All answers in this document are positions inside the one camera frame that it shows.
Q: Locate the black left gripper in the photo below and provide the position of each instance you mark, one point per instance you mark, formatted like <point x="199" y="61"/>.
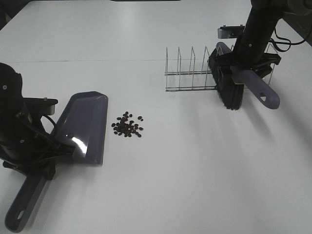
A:
<point x="37" y="149"/>

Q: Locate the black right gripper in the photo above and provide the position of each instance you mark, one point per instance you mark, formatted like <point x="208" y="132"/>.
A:
<point x="245" y="57"/>

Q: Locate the purple hand brush black bristles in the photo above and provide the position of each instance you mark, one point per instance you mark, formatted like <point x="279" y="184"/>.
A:
<point x="231" y="79"/>

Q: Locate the purple plastic dustpan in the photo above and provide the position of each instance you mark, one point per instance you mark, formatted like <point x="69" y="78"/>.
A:
<point x="82" y="124"/>

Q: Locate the pile of coffee beans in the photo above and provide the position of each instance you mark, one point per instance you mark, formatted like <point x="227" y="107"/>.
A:
<point x="127" y="125"/>

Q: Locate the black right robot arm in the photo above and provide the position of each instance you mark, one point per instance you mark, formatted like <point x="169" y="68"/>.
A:
<point x="253" y="37"/>

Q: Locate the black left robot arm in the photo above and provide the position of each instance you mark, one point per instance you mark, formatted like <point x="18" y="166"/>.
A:
<point x="14" y="115"/>

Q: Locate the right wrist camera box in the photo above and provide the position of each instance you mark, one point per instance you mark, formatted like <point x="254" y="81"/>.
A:
<point x="230" y="32"/>

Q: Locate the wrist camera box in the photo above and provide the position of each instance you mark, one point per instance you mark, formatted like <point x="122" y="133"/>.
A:
<point x="230" y="32"/>
<point x="40" y="106"/>

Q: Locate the chrome wire dish rack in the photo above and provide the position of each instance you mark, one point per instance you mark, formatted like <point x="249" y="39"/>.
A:
<point x="189" y="74"/>

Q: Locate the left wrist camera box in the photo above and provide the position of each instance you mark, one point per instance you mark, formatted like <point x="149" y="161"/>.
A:
<point x="40" y="106"/>

